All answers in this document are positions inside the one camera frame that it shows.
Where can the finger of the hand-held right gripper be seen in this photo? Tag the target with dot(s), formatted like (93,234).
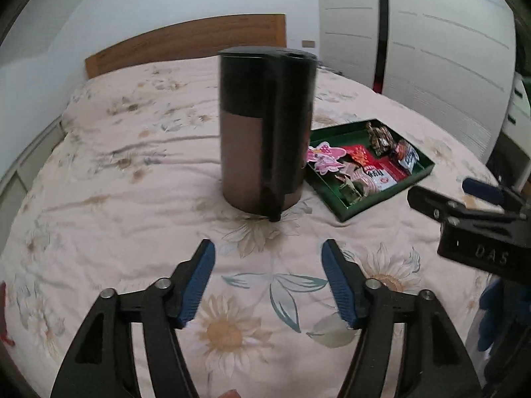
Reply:
(483,188)
(431,205)

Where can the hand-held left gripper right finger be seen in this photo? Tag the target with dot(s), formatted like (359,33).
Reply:
(340,286)

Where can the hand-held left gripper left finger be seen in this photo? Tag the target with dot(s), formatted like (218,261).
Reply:
(197,286)

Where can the dark and pale blue snack packet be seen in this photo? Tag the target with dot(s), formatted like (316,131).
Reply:
(408,155)

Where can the red and white snack packet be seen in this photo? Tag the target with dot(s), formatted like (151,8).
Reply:
(381,174)

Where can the pink striped candy packet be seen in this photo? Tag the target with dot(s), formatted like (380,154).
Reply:
(361,182)

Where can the small beige candy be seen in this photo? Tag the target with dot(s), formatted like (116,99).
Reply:
(348,192)

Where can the brown oat snack packet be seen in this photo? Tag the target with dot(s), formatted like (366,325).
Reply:
(379,139)

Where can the green tray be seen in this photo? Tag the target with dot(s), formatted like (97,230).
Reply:
(340,136)

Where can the pink cartoon snack packet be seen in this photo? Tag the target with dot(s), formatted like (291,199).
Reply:
(323,157)

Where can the person's right hand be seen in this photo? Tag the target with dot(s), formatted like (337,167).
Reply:
(491,319)

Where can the white drawer cabinet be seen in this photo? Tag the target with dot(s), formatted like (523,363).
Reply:
(518,103)

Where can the brown and black electric kettle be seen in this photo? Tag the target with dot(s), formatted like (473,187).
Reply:
(244,153)

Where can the white wardrobe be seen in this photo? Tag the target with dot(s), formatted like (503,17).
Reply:
(435,49)

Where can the phone in red case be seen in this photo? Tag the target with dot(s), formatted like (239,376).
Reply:
(3,298)

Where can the white slatted cabinet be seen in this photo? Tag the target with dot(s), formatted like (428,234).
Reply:
(29,161)

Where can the wooden headboard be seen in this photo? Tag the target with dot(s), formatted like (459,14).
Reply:
(186,41)

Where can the wall outlet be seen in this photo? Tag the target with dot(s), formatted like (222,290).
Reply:
(308,43)

